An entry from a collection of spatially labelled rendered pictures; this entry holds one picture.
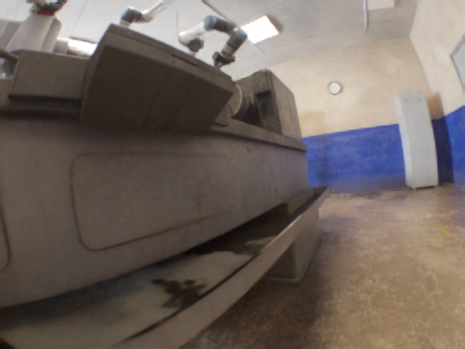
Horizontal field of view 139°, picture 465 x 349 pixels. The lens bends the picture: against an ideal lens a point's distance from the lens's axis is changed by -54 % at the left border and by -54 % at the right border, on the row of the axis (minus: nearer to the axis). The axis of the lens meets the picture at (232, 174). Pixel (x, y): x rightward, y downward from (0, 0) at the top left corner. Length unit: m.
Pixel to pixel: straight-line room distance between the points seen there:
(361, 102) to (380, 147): 1.05
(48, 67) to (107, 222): 0.29
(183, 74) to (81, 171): 0.24
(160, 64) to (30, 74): 0.22
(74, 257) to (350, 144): 4.40
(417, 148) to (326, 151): 2.02
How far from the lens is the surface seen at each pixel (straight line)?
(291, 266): 1.10
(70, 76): 0.37
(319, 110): 4.58
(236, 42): 1.22
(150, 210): 0.41
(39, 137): 0.37
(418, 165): 4.12
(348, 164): 4.37
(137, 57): 0.31
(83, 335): 0.40
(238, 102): 1.09
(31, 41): 0.61
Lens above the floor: 0.64
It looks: 1 degrees up
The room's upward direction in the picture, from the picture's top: 6 degrees counter-clockwise
